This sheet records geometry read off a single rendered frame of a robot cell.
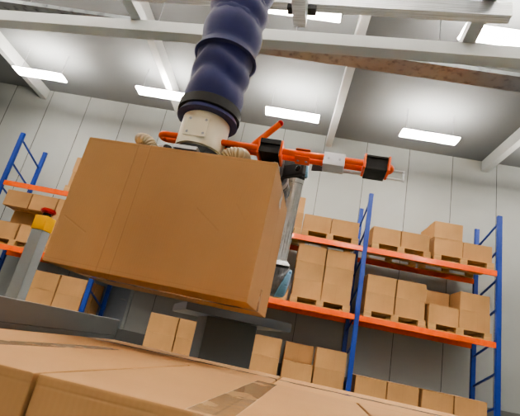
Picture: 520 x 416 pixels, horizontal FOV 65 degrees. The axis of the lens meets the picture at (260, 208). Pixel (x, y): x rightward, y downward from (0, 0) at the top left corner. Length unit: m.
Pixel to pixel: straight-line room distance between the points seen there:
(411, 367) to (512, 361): 2.21
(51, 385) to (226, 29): 1.33
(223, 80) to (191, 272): 0.69
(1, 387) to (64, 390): 0.07
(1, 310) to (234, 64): 1.03
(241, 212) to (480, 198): 10.70
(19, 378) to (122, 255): 0.70
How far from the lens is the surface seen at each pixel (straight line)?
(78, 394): 0.51
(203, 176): 1.20
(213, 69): 1.51
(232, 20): 1.62
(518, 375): 11.15
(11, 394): 0.55
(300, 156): 1.37
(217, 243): 1.12
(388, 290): 8.87
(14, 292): 2.17
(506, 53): 3.96
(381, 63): 6.21
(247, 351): 2.07
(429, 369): 10.36
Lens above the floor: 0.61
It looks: 18 degrees up
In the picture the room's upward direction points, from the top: 12 degrees clockwise
